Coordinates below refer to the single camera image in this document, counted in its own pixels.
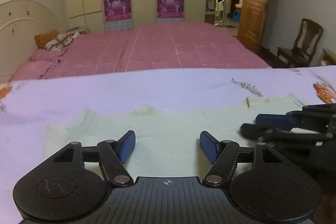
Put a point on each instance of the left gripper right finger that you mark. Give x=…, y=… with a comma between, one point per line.
x=259, y=182

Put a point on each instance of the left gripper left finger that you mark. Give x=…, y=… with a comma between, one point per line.
x=75, y=181

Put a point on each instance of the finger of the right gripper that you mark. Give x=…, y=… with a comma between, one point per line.
x=284, y=122
x=259, y=133

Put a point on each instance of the cream knitted sweater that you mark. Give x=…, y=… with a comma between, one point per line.
x=167, y=144

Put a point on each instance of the dark wooden chair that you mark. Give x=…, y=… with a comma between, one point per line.
x=305, y=45

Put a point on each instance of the lavender floral bed sheet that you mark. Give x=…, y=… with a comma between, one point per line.
x=28, y=107

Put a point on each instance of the brown wooden door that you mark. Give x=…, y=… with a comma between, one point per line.
x=252, y=23

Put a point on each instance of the blue plastic stool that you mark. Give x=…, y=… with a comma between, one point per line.
x=237, y=12

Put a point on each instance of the metal stair railing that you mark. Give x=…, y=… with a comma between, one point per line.
x=221, y=13

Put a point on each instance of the pink checked bed cover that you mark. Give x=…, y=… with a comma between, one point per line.
x=156, y=46

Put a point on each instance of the orange patterned pillow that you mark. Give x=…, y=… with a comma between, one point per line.
x=56, y=41

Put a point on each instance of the lower right purple poster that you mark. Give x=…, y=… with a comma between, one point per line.
x=170, y=11

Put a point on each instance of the purple poster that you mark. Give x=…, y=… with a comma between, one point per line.
x=117, y=15
x=170, y=11

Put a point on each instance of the cream curved headboard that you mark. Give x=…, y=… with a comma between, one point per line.
x=21, y=20

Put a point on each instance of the lower left purple poster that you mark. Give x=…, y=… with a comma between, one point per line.
x=117, y=15

